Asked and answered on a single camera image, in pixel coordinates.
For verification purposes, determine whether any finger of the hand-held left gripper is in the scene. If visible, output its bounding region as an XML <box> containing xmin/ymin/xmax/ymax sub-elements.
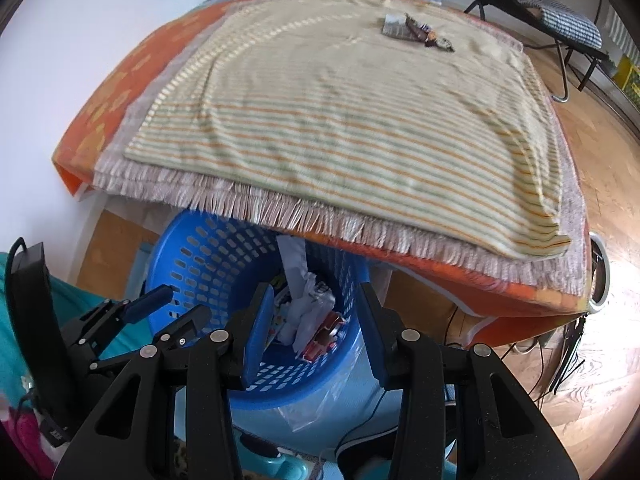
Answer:
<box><xmin>75</xmin><ymin>285</ymin><xmax>174</xmax><ymax>346</ymax></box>
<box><xmin>92</xmin><ymin>305</ymin><xmax>212</xmax><ymax>373</ymax></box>

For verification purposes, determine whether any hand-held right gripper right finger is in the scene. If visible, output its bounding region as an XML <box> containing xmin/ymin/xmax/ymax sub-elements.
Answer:
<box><xmin>356</xmin><ymin>282</ymin><xmax>577</xmax><ymax>480</ymax></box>

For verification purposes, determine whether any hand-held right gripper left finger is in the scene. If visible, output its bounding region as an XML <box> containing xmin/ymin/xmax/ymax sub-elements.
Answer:
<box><xmin>52</xmin><ymin>284</ymin><xmax>275</xmax><ymax>480</ymax></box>

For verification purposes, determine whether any red carton box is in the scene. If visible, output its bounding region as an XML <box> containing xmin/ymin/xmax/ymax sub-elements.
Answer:
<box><xmin>302</xmin><ymin>310</ymin><xmax>347</xmax><ymax>362</ymax></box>

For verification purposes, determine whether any blue plastic basket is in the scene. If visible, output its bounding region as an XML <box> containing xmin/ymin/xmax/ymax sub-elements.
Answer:
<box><xmin>145</xmin><ymin>209</ymin><xmax>371</xmax><ymax>408</ymax></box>

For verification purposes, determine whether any person's teal clothing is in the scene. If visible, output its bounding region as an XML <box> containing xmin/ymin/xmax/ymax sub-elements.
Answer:
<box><xmin>0</xmin><ymin>252</ymin><xmax>151</xmax><ymax>480</ymax></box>

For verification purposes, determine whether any light blue plastic bucket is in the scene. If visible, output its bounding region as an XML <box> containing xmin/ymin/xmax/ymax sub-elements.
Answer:
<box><xmin>227</xmin><ymin>330</ymin><xmax>458</xmax><ymax>463</ymax></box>

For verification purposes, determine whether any clear plastic bag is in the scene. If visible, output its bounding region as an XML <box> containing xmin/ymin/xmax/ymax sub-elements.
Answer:
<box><xmin>274</xmin><ymin>389</ymin><xmax>342</xmax><ymax>437</ymax></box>

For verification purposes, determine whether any yellow striped towel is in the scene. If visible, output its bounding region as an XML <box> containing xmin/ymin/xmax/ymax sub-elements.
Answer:
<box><xmin>122</xmin><ymin>0</ymin><xmax>573</xmax><ymax>263</ymax></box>

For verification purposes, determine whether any orange floral bed sheet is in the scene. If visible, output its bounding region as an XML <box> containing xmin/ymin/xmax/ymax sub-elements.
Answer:
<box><xmin>50</xmin><ymin>0</ymin><xmax>596</xmax><ymax>318</ymax></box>

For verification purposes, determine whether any round silver appliance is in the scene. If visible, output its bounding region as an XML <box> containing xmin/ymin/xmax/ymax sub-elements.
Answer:
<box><xmin>582</xmin><ymin>232</ymin><xmax>612</xmax><ymax>313</ymax></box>

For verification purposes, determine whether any silver foil packet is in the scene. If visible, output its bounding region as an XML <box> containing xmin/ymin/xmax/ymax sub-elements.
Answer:
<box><xmin>381</xmin><ymin>14</ymin><xmax>416</xmax><ymax>41</ymax></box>

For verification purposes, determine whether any red blue snack wrapper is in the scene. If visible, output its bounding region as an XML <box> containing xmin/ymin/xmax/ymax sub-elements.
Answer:
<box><xmin>404</xmin><ymin>12</ymin><xmax>437</xmax><ymax>43</ymax></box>

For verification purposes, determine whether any yellow plastic crate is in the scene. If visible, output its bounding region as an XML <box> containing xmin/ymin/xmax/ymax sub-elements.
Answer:
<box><xmin>612</xmin><ymin>55</ymin><xmax>640</xmax><ymax>96</ymax></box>

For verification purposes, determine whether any checked chair cushion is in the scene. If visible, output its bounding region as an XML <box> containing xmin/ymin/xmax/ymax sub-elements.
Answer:
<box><xmin>520</xmin><ymin>0</ymin><xmax>603</xmax><ymax>51</ymax></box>

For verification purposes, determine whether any green striped hanging cloth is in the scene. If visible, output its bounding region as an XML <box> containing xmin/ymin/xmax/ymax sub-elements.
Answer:
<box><xmin>607</xmin><ymin>5</ymin><xmax>633</xmax><ymax>48</ymax></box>

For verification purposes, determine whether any black cable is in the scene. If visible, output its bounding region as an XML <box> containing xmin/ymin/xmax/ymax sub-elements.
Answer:
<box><xmin>334</xmin><ymin>389</ymin><xmax>401</xmax><ymax>461</ymax></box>

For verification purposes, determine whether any bundle of black cables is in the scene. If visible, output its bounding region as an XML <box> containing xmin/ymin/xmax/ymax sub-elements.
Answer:
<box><xmin>550</xmin><ymin>314</ymin><xmax>587</xmax><ymax>397</ymax></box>

